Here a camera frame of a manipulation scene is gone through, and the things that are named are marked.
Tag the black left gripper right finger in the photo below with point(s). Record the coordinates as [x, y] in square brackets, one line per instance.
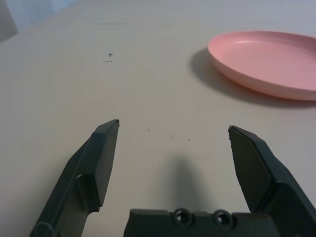
[259, 172]

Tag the pink plate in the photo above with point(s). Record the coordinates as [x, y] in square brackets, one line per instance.
[266, 61]

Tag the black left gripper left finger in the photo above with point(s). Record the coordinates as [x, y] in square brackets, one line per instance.
[93, 172]

